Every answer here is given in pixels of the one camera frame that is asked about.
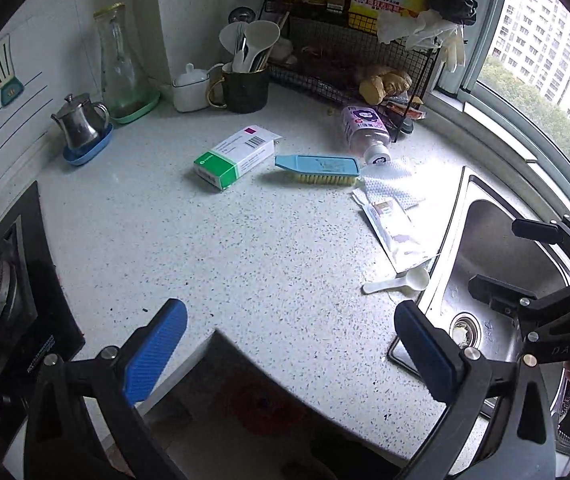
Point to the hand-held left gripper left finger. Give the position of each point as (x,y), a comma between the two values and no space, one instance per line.
(155,350)

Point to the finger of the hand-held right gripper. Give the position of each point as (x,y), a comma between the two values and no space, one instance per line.
(495,292)
(540,232)

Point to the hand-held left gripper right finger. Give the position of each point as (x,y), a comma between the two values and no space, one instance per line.
(422,355)

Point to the white plastic scoop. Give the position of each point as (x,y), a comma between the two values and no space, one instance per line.
(417,279)

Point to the red plastic bag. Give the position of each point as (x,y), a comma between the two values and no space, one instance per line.
(250,400)

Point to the white foil pouch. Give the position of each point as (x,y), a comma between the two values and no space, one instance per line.
(400,235)

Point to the white paper towel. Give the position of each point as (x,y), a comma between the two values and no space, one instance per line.
(390,180)

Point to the purple label plastic bottle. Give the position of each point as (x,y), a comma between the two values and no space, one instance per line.
(365,127)

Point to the green and white medicine box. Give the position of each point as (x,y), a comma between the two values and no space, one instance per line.
(230,160)

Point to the blue scrub brush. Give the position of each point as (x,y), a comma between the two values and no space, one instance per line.
(315,164)

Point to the stainless steel sink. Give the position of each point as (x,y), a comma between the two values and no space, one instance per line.
(490,230)

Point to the black glass gas stove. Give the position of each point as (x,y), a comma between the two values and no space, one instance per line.
(40,310)

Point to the green trees outside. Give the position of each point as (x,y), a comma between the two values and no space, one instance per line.
(530,100)

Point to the small black round object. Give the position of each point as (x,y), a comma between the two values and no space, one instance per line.
(405,129)

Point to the red snack packets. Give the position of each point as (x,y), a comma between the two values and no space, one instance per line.
(405,107)

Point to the blue saucer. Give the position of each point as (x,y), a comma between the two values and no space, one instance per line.
(97,152)

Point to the apartment buildings outside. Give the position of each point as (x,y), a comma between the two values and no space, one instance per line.
(540,25)

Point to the white gloves on rack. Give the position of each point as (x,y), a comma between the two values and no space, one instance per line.
(425,27)

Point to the steel teapot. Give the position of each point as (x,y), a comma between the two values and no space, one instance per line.
(80,125)

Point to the green plastic tray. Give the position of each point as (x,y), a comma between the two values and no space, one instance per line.
(147,107)

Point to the white lidded jar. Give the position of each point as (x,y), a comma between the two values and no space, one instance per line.
(190,92)

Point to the dark green mug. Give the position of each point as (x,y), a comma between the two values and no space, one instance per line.
(247,92)

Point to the clear glass carafe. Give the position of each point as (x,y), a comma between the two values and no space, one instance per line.
(120,70)

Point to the garlic bulb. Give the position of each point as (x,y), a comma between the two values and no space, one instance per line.
(282,50)

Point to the white plastic spoon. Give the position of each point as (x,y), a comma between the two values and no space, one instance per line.
(230,37)

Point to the white rice paddle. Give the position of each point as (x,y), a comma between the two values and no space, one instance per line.
(262,35)

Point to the wooden chopsticks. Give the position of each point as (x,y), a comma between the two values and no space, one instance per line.
(283,21)

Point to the round steel utensil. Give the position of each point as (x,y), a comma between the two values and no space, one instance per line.
(242,14)

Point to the white window frame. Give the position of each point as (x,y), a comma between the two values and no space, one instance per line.
(505,125)

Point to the kitchen cartoon wall sticker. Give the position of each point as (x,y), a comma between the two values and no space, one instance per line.
(2,72)

